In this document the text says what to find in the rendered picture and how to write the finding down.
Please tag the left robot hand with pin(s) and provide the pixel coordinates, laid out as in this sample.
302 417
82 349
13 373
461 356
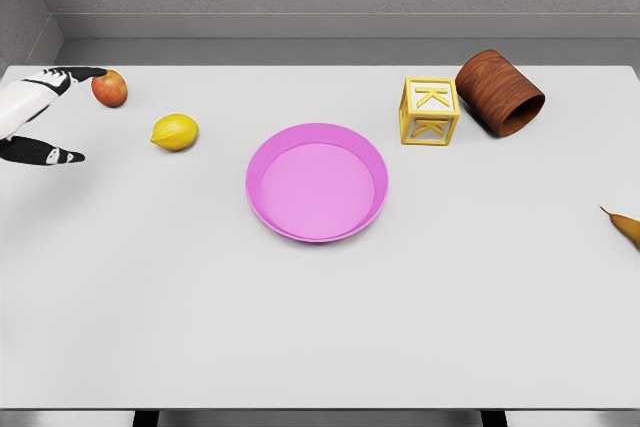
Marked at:
20 102

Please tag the yellow lemon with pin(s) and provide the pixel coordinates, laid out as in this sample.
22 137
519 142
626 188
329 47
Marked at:
174 132

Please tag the pink plate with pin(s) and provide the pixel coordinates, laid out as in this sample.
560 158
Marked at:
317 183

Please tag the red apple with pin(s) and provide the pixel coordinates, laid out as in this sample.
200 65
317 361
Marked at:
109 88

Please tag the yellow letter K block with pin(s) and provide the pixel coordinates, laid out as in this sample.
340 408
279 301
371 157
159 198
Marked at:
429 111

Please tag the brown wooden cup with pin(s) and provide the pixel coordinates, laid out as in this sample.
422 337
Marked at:
499 92

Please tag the orange-brown pear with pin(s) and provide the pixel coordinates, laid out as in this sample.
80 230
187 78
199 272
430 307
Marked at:
628 227

